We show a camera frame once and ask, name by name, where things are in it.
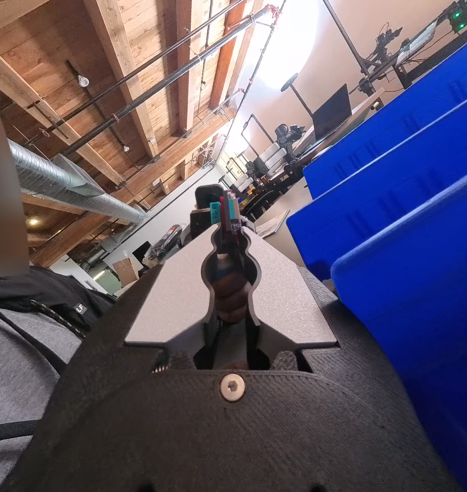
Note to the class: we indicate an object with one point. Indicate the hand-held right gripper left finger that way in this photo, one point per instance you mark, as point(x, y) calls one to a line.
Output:
point(168, 307)

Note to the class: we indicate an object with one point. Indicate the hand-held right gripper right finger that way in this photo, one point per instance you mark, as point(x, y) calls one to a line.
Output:
point(295, 307)

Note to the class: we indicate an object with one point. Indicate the red and teal brick assembly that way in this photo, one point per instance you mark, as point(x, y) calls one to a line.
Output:
point(227, 211)

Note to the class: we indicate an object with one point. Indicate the small black robot arm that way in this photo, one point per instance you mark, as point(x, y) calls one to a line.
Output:
point(389, 36)

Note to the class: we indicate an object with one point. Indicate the person's left hand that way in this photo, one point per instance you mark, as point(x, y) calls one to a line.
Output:
point(233, 299)

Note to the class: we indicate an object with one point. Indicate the brown cardboard box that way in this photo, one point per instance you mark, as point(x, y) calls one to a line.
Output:
point(125, 271)

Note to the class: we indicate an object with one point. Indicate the instruction booklet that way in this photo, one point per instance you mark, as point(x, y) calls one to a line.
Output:
point(271, 225)

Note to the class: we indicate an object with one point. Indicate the blue plastic bin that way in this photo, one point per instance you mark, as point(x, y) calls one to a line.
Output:
point(371, 215)
point(391, 134)
point(429, 307)

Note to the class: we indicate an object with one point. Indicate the person's black jacket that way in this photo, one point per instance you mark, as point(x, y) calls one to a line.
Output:
point(45, 292)

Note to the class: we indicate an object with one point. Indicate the black ceiling pipe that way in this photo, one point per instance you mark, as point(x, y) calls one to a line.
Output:
point(160, 86)

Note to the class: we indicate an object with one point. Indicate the person's grey sweatshirt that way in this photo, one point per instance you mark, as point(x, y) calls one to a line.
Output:
point(18, 365)

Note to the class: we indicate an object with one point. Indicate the black floor lamp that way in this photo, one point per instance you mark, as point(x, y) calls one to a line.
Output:
point(289, 80)

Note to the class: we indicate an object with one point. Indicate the black laptop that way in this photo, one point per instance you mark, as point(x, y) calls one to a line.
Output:
point(333, 111)

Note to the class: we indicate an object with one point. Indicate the robot station table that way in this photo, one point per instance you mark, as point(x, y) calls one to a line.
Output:
point(429, 50)

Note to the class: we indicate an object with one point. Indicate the silver air duct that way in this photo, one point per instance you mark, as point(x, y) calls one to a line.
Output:
point(64, 184)

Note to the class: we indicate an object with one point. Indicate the black metal frame rig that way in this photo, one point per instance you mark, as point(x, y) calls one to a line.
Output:
point(348, 38)

